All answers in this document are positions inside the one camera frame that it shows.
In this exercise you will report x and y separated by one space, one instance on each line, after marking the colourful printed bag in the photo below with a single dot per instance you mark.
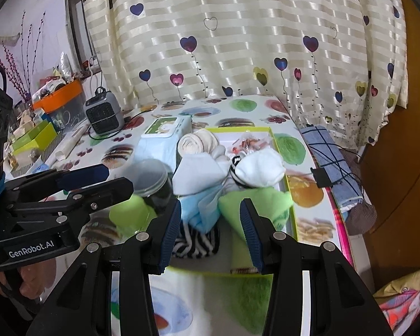
406 304

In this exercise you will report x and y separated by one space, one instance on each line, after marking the black white striped sock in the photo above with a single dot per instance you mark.
196 245

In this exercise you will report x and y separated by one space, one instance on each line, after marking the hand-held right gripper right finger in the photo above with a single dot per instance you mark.
252 234

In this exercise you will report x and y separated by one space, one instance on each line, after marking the dark jar with clear lid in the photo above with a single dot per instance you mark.
150 175

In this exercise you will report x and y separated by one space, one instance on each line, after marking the grey space heater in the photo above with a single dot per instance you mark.
103 113

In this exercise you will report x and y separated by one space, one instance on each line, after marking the white plastic bag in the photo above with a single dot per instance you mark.
64 64

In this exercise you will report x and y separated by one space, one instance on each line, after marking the window frame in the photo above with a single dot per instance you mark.
77 24

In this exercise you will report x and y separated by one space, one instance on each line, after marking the person's left hand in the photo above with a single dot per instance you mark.
35 281

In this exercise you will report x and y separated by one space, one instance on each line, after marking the clear bag of orange candy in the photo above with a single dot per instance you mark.
252 143

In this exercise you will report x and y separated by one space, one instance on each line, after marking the grey brown cloth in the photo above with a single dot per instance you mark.
362 217

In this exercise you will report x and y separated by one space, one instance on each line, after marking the shallow green cardboard box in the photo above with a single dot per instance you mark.
222 136

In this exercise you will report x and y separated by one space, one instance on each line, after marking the beige towel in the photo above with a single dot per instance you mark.
196 143

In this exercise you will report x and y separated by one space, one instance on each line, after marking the chevron pattern tray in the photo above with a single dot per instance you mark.
50 152

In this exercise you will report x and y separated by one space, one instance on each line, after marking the lime green open box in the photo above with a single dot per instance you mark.
38 134

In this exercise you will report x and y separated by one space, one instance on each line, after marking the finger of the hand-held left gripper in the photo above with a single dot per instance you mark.
101 190
84 176

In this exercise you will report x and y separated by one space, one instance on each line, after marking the wet wipes pack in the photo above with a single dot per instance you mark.
161 127

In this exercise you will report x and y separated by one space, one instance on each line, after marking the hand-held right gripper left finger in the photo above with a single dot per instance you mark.
168 234

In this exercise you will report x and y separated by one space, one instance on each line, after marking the blue plaid cloth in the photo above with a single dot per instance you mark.
322 147

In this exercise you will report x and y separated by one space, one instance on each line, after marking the red flower branches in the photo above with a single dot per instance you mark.
10 63

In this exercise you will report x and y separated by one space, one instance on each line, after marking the wooden cabinet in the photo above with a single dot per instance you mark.
406 182

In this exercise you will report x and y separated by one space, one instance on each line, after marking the white paper roll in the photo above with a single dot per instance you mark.
70 143

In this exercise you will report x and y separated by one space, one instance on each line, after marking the grey sock bundle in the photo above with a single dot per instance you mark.
196 175

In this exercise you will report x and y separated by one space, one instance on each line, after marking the fruit print tablecloth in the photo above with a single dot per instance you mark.
182 304

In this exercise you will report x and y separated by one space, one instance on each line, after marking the heart print curtain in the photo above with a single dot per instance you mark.
248 42

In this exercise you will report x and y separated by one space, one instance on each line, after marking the storage bin with orange lid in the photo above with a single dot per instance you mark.
56 98

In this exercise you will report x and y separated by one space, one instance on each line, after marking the green sock with brown trim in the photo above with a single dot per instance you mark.
266 203

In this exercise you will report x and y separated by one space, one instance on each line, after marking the blue face mask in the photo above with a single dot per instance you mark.
199 210

